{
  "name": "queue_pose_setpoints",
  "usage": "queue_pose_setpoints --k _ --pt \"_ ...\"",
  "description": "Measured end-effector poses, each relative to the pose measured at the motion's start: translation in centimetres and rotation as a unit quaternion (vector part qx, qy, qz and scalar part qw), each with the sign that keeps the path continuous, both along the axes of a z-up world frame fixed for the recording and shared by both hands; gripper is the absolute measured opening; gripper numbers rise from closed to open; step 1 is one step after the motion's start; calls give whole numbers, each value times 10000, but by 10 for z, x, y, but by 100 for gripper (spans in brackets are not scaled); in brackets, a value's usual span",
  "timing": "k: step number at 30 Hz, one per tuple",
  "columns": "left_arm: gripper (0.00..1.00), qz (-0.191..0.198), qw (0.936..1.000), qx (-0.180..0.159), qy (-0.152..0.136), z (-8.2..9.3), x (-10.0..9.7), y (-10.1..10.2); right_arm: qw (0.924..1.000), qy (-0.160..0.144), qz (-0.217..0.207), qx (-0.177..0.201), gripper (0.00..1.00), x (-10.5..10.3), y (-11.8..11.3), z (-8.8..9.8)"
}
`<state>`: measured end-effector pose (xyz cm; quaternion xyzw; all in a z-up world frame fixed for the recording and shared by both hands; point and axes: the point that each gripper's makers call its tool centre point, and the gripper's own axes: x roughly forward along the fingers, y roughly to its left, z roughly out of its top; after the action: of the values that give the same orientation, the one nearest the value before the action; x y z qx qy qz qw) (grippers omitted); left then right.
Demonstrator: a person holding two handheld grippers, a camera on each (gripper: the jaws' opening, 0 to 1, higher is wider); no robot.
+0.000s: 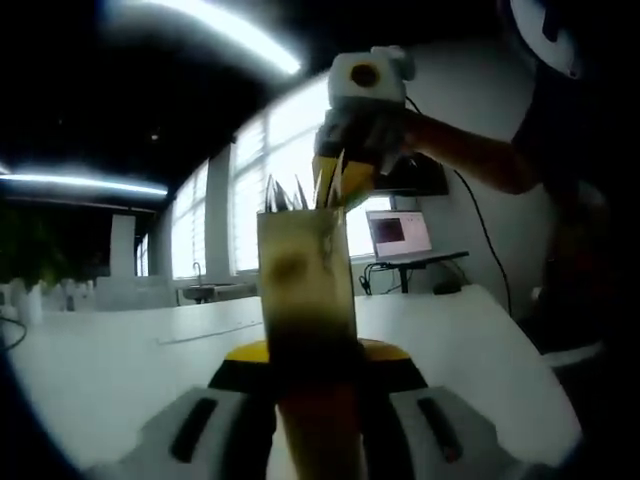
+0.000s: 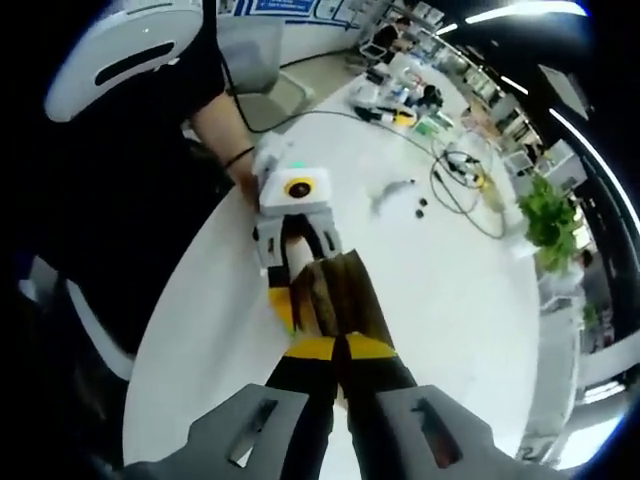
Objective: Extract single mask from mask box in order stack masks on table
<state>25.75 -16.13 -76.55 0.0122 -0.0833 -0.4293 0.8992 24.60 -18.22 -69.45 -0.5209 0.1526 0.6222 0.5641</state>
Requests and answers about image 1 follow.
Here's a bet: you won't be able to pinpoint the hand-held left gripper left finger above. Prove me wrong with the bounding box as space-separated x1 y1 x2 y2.
82 341 279 480

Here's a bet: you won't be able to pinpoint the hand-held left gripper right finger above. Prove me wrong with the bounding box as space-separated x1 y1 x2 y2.
357 338 549 480

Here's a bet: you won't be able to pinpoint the single gold mask packet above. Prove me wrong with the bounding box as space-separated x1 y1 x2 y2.
319 149 347 209

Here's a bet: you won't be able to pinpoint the bunch of mask packets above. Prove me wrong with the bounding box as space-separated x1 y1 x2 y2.
264 173 314 214

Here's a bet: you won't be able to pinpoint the gold paper bag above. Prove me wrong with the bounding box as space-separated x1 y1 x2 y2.
256 207 366 480

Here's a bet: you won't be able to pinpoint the person's right hand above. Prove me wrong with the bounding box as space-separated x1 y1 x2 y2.
399 112 446 161

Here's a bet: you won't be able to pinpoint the white window blinds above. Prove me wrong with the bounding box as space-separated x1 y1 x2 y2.
172 74 396 279

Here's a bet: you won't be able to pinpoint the metal sink with faucet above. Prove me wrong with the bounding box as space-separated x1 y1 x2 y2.
177 262 256 304

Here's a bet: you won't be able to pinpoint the open laptop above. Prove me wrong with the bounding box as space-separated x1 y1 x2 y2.
364 208 434 261

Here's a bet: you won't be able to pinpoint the white table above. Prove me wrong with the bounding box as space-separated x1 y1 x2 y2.
9 282 584 476

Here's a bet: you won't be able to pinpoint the white low cabinet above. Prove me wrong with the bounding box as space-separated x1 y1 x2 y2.
94 275 176 310

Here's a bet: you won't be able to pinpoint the long curved ceiling light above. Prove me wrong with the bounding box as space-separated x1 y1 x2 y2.
107 0 304 76

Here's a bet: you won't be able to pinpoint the white chest device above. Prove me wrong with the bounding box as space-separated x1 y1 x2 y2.
509 0 586 79

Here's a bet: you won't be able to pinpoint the white plant pot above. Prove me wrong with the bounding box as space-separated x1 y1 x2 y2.
17 279 44 324

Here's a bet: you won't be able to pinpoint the green potted plant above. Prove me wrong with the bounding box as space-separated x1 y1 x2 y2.
0 209 71 286

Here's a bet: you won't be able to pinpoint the straight ceiling light strip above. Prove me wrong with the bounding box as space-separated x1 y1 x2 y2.
0 167 169 197

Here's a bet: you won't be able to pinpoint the black wall monitor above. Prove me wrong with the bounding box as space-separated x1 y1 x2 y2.
374 152 449 196

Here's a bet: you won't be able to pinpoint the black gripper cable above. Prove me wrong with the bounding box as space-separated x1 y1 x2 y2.
404 94 514 319

